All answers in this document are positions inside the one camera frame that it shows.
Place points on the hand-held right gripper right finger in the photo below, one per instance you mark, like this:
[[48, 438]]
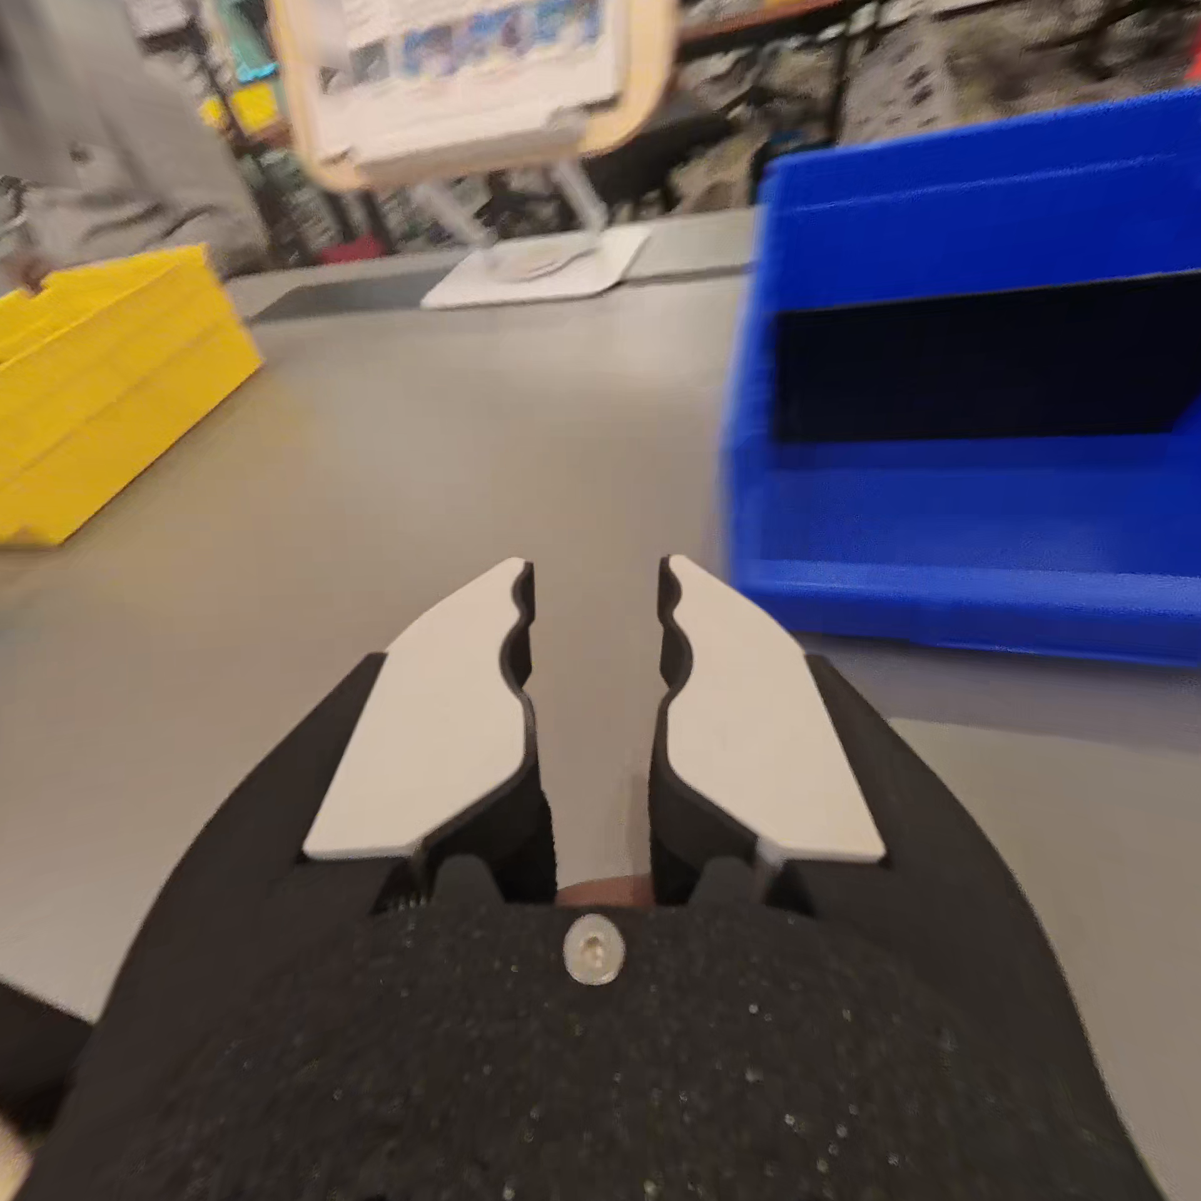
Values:
[[769, 740]]

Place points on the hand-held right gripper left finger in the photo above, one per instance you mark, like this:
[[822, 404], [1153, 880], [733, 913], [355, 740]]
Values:
[[422, 740]]

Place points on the blue plastic bin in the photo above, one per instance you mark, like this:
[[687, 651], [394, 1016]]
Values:
[[939, 523]]

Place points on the yellow plastic bin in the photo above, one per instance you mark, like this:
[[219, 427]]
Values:
[[114, 393]]

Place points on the black bin divider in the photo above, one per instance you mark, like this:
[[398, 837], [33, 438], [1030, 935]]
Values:
[[967, 364]]

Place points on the white stand base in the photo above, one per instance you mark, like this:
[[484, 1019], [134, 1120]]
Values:
[[582, 266]]

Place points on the instruction sheet on wooden board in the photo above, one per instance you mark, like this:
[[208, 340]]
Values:
[[468, 94]]

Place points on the wooden storage shelf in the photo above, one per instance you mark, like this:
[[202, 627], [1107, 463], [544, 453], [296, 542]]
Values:
[[939, 74]]

